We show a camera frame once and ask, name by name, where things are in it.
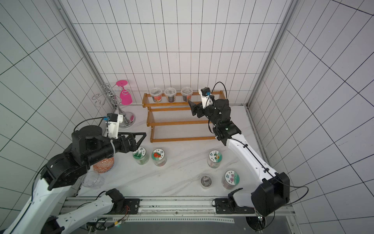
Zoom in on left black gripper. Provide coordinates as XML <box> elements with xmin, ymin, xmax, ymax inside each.
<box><xmin>86</xmin><ymin>133</ymin><xmax>148</xmax><ymax>166</ymax></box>

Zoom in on small clear seed container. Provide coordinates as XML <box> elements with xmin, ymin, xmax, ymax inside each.
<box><xmin>150</xmin><ymin>88</ymin><xmax>162</xmax><ymax>103</ymax></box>
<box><xmin>181</xmin><ymin>87</ymin><xmax>193</xmax><ymax>102</ymax></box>
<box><xmin>164</xmin><ymin>87</ymin><xmax>176</xmax><ymax>102</ymax></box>
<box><xmin>200</xmin><ymin>175</ymin><xmax>212</xmax><ymax>189</ymax></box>

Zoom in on orange wooden three-tier shelf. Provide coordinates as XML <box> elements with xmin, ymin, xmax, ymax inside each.
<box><xmin>142</xmin><ymin>93</ymin><xmax>215</xmax><ymax>143</ymax></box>

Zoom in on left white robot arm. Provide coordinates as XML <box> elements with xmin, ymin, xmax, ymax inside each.
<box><xmin>1</xmin><ymin>125</ymin><xmax>147</xmax><ymax>234</ymax></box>

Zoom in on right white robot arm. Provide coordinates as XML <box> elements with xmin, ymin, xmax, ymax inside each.
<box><xmin>189</xmin><ymin>99</ymin><xmax>290</xmax><ymax>216</ymax></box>

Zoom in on jar with green tree lid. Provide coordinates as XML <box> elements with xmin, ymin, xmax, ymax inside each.
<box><xmin>132</xmin><ymin>147</ymin><xmax>149</xmax><ymax>165</ymax></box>

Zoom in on jar with strawberry lid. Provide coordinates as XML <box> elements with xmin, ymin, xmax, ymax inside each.
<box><xmin>151</xmin><ymin>148</ymin><xmax>167</xmax><ymax>167</ymax></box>

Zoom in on pink plastic wine glass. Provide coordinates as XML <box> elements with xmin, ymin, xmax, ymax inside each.
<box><xmin>116</xmin><ymin>80</ymin><xmax>132</xmax><ymax>106</ymax></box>

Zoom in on chrome glass holder stand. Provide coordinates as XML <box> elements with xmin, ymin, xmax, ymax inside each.
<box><xmin>92</xmin><ymin>83</ymin><xmax>135</xmax><ymax>128</ymax></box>

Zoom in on clear drinking glass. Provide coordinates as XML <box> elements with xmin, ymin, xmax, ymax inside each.
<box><xmin>82</xmin><ymin>171</ymin><xmax>105</xmax><ymax>189</ymax></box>

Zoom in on jar with pink flower lid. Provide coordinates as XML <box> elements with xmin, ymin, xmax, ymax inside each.
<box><xmin>222</xmin><ymin>170</ymin><xmax>240</xmax><ymax>190</ymax></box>

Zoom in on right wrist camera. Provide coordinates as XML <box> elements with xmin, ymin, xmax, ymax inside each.
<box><xmin>198</xmin><ymin>87</ymin><xmax>213</xmax><ymax>109</ymax></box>

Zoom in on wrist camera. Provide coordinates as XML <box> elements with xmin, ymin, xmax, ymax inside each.
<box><xmin>106</xmin><ymin>113</ymin><xmax>123</xmax><ymax>139</ymax></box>
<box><xmin>198</xmin><ymin>87</ymin><xmax>213</xmax><ymax>109</ymax></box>

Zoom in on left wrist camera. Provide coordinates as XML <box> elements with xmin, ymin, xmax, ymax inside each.
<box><xmin>106</xmin><ymin>113</ymin><xmax>123</xmax><ymax>139</ymax></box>

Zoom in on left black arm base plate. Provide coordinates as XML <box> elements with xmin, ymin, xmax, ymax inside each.
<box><xmin>106</xmin><ymin>199</ymin><xmax>141</xmax><ymax>215</ymax></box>

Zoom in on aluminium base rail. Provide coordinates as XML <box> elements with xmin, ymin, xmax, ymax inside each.
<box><xmin>52</xmin><ymin>195</ymin><xmax>302</xmax><ymax>234</ymax></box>

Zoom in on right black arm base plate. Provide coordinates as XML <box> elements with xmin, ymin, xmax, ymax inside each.
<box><xmin>213</xmin><ymin>198</ymin><xmax>255</xmax><ymax>215</ymax></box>

